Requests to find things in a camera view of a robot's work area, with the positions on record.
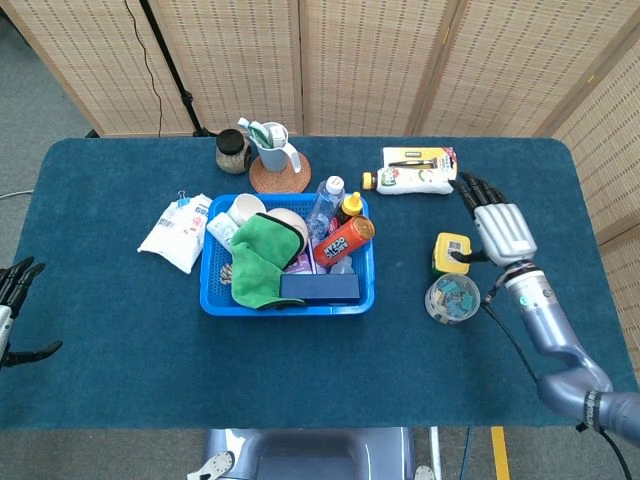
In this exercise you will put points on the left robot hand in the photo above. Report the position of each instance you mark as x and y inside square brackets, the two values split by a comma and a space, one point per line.
[15, 285]

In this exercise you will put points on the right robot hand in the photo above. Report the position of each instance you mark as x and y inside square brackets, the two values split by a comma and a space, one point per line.
[500, 230]

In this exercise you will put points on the yellow green box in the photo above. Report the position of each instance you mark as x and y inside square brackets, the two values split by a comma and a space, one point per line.
[447, 250]

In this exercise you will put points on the clear tub of binder clips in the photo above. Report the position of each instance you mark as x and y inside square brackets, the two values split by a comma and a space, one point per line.
[452, 300]

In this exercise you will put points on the white plastic bag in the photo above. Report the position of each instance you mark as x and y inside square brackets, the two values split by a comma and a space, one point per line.
[175, 235]

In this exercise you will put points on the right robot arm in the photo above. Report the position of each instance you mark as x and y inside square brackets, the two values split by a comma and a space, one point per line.
[550, 320]

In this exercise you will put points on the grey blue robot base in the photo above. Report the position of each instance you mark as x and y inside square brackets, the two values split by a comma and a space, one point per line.
[310, 455]

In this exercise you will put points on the dark blue rectangular box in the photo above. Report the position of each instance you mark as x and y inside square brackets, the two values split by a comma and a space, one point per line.
[320, 287]

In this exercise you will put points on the white rolled package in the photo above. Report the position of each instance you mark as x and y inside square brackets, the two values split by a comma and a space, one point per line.
[410, 181]

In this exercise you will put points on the razor blister pack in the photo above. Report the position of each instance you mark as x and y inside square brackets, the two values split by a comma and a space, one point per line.
[415, 156]

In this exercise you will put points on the orange red soda can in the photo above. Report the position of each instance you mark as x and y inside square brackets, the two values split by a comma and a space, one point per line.
[340, 245]

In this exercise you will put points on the teal felt table cover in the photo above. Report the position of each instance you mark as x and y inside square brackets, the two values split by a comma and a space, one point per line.
[150, 375]

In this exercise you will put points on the clear plastic water bottle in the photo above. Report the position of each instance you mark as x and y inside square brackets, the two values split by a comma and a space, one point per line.
[322, 212]

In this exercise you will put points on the small purple packet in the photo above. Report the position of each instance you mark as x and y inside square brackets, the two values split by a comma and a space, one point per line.
[304, 262]

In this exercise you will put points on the blue plastic perforated basket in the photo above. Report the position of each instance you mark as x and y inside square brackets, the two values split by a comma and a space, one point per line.
[215, 300]

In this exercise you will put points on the white round bowl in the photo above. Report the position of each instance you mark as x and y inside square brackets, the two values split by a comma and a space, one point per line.
[290, 220]

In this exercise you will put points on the round woven brown coaster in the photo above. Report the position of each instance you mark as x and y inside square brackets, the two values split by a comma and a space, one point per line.
[295, 182]

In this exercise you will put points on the small metallic trinket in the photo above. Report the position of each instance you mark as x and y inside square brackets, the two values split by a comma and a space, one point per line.
[226, 275]

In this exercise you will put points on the white tube in basket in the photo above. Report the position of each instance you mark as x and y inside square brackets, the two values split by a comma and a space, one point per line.
[220, 230]

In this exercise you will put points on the yellow floor tape strip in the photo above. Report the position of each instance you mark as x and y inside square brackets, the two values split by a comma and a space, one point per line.
[500, 450]

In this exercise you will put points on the woven bamboo folding screen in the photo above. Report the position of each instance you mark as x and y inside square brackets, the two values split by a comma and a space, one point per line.
[350, 60]

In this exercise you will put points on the green cloth with black trim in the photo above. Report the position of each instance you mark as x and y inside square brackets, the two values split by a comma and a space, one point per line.
[255, 270]

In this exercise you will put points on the glass jar with black lid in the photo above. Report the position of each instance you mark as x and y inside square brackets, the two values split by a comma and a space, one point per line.
[232, 150]

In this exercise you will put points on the black tripod stand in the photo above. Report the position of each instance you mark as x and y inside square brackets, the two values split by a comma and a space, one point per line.
[170, 65]

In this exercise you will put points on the teal toothbrush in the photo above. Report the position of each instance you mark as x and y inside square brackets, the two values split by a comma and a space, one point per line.
[244, 122]

